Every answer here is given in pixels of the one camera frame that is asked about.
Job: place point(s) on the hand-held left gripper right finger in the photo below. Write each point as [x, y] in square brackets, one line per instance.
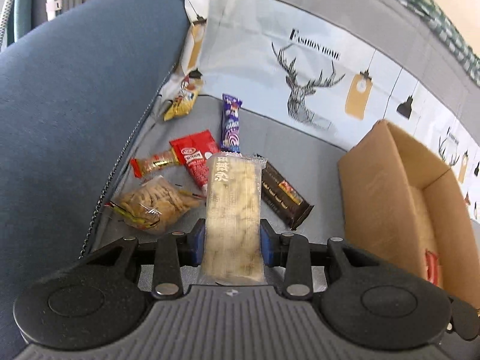
[267, 245]

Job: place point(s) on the cardboard box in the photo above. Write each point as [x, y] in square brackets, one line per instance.
[375, 195]

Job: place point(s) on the green checked cloth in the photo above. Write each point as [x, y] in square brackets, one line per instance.
[450, 33]

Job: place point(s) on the long clear cracker packet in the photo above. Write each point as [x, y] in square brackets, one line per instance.
[232, 213]

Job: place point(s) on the red wafer packet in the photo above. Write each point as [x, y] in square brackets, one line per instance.
[195, 153]

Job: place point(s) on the yellow chips packet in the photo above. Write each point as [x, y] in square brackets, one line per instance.
[182, 101]

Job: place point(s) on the clear bag of biscuits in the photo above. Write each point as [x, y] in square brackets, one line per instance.
[157, 202]

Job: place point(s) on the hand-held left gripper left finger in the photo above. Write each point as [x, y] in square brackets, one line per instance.
[197, 245]

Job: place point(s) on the purple snack packet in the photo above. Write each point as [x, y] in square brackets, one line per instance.
[230, 123]

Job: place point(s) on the dark brown chocolate packet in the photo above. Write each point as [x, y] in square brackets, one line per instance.
[281, 191]

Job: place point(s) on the small red gold snack packet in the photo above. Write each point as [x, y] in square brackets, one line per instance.
[157, 162]

